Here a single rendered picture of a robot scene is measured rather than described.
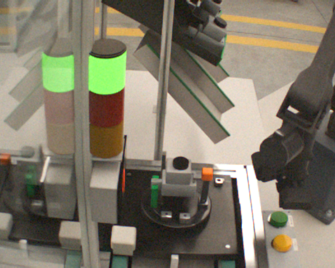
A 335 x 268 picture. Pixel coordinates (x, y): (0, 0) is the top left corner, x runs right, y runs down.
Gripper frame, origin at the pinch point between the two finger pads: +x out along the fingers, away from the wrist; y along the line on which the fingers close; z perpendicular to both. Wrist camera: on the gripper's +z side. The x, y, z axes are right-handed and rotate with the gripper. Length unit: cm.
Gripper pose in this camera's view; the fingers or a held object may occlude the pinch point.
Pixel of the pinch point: (284, 193)
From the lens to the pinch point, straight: 104.4
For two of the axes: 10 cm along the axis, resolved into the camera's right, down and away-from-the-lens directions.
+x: -0.7, 8.2, 5.7
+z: -10.0, -0.7, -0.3
